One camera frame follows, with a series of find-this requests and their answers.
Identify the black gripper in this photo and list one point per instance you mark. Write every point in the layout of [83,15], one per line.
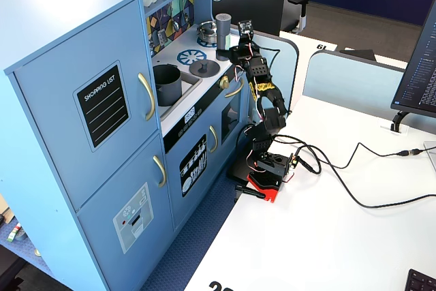
[236,55]

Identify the gray salt shaker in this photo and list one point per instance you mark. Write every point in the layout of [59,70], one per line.
[223,32]

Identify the red and black robot base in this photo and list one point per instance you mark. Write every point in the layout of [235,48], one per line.
[264,185]

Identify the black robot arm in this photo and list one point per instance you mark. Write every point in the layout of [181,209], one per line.
[269,114]

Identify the gold oven knob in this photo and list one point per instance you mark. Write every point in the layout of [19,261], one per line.
[224,82]

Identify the dark gray pot lid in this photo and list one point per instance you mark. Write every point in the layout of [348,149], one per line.
[204,69]

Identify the shiny metal pot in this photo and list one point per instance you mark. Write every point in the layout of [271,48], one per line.
[206,32]

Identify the rounded light blue desk divider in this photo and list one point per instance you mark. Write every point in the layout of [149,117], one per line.
[286,73]

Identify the black Dell monitor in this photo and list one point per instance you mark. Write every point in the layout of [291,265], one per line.
[265,4]

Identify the dark gray pot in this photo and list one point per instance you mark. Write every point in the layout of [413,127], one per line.
[168,93]

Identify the wide light blue desk divider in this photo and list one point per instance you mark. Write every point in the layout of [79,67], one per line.
[340,79]

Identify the black flat panel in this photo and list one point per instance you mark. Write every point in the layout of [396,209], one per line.
[236,170]

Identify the black table clamp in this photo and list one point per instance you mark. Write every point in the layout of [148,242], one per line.
[248,191]

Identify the blue toy kitchen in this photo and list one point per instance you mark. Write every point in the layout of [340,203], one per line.
[85,49]

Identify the black monitor stand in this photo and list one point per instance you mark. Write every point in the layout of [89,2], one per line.
[396,121]

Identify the monitor showing code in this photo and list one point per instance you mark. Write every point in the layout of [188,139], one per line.
[422,66]

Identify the silver laptop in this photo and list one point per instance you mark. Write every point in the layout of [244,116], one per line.
[432,154]

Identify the brown cardboard box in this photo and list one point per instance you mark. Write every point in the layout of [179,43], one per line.
[5,212]

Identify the gray tape roll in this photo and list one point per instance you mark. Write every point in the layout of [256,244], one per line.
[22,235]

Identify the striped small box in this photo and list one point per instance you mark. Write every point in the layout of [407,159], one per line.
[13,233]

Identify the black keyboard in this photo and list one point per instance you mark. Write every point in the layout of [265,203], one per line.
[422,282]

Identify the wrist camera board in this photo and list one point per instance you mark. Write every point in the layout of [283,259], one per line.
[246,27]

